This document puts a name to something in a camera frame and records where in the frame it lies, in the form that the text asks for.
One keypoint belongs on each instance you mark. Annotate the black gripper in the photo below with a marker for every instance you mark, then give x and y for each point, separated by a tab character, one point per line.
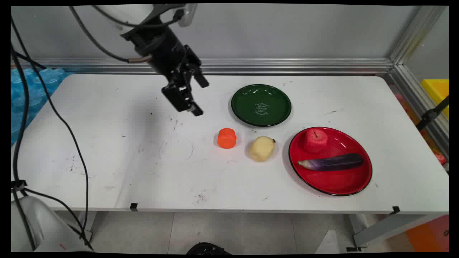
163	50

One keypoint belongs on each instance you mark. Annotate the purple toy eggplant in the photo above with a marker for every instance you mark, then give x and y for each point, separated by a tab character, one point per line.
333	162

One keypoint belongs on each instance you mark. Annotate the orange toy carrot piece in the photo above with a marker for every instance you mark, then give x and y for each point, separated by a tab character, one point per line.
226	138

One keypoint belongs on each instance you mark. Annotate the green enamel plate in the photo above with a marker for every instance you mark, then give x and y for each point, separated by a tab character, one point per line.
261	105

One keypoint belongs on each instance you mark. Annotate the pale yellow toy potato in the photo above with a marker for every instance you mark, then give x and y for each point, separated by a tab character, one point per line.
261	148

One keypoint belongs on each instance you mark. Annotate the small black table clip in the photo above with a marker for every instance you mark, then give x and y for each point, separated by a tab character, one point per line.
395	210
133	206

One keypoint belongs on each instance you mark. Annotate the red toy apple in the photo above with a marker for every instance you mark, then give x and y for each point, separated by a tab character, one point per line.
315	140

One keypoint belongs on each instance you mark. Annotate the black round object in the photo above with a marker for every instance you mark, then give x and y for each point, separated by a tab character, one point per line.
208	248

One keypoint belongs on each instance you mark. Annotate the red enamel plate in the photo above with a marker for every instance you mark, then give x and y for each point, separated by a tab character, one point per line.
333	179

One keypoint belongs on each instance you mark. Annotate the black stand clamp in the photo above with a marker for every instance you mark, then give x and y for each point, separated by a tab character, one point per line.
432	114

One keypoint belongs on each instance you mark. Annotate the white table leg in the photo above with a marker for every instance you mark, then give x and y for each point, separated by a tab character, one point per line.
387	229

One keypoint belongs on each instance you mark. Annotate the yellow plastic bin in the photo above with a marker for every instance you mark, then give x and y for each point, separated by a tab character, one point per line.
438	91

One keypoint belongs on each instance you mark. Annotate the orange box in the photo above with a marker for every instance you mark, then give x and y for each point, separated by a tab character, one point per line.
428	234

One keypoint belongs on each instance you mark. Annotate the aluminium frame rail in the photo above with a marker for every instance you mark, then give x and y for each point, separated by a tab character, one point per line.
287	66

